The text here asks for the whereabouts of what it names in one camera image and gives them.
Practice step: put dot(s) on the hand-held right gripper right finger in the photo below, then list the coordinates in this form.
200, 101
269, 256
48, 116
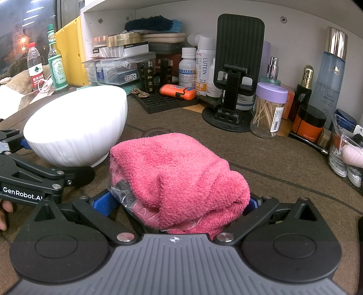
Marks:
253, 203

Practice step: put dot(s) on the white jar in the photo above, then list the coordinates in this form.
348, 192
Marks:
245, 102

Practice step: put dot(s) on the white spray can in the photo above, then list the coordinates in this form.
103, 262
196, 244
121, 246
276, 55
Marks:
204, 62

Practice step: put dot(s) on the blue jar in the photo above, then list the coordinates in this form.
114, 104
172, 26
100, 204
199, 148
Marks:
347, 117

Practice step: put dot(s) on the white box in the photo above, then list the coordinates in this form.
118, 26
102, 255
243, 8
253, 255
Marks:
136, 48

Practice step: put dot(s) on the beige case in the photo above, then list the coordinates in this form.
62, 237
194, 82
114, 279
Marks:
164, 37

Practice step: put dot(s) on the striped box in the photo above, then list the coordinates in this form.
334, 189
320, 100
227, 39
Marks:
109, 52

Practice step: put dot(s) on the green glass bottle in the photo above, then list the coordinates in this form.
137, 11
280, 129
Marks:
58, 71

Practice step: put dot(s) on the tall blue bottle gold cap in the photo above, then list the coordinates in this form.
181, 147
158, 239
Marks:
329, 79

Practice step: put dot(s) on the black bottle gold cap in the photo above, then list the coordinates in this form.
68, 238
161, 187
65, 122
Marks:
302, 96

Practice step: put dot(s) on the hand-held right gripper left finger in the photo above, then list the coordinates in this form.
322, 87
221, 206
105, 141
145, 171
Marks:
103, 204

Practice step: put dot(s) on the white cloth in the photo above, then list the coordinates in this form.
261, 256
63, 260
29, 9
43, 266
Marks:
11, 99

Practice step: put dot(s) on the person's left hand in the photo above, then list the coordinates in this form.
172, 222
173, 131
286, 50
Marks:
5, 207

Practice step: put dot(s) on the white ribbed bowl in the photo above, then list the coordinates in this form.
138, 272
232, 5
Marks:
79, 124

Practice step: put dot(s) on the small white bottle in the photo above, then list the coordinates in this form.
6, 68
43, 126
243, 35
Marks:
211, 88

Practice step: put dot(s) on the white medicine bottle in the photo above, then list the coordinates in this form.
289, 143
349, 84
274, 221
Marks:
187, 71

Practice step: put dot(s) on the black pen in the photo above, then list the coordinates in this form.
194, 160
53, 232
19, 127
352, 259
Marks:
309, 141

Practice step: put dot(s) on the clear plastic pouch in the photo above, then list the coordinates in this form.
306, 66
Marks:
337, 158

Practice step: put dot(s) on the purple-lid toothpick jar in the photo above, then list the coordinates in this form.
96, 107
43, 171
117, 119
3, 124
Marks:
268, 113

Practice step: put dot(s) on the clear plastic storage box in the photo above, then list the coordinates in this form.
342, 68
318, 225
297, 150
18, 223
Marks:
119, 68

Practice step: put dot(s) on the pink towel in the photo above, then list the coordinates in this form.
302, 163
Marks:
175, 176

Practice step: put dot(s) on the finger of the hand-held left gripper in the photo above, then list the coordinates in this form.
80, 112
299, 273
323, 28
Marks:
76, 176
25, 144

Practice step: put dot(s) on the black box gold lettering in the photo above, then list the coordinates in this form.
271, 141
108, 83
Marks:
167, 72
146, 76

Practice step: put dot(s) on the brass keys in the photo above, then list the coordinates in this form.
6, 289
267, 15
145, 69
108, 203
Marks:
140, 93

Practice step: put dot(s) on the orange box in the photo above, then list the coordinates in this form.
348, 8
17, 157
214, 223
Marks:
289, 102

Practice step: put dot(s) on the clear plastic bag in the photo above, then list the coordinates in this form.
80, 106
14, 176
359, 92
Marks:
127, 198

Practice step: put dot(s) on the black grid tray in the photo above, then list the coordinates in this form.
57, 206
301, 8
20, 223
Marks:
164, 102

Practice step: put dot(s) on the yellow box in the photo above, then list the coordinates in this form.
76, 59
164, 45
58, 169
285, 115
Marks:
71, 51

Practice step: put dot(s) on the orange tube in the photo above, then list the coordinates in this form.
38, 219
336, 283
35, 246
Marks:
177, 91

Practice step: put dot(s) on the lilac bottle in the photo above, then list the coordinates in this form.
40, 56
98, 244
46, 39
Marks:
266, 56

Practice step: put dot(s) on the glass spray bottle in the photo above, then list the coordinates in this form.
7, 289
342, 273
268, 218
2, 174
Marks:
272, 71

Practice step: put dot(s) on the gold tin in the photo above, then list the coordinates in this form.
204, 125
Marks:
124, 39

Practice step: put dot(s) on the white shelf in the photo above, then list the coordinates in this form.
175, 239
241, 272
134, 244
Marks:
107, 4

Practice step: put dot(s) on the orange jar black lid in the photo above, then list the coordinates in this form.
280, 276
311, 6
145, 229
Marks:
309, 124

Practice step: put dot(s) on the water bottle red label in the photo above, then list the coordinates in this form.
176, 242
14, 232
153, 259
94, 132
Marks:
36, 71

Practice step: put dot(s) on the dark grey case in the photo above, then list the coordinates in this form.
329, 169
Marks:
167, 48

